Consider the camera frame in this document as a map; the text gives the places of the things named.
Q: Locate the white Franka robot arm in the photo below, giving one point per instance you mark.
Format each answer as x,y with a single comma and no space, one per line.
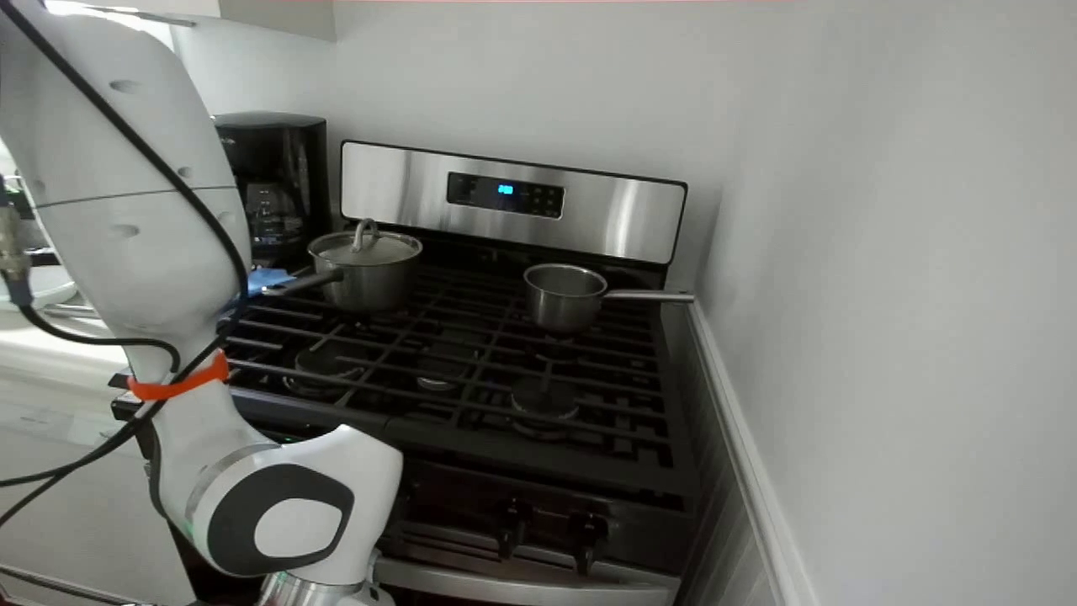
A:
123,189

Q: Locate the small steel saucepan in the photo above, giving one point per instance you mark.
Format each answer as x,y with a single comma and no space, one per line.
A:
559,299

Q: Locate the black steel gas stove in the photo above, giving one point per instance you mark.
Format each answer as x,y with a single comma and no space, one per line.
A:
481,373

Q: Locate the large steel pot with lid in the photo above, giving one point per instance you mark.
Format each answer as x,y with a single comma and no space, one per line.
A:
371,274

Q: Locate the black stove knob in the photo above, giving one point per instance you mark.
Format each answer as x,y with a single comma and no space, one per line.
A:
513,525
588,539

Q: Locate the blue cloth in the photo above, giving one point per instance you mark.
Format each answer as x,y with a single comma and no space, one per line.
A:
269,281

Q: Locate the black coffee maker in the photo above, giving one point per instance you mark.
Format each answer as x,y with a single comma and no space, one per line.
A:
275,189

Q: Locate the white cabinet above stove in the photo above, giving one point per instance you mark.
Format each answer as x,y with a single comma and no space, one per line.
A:
269,14

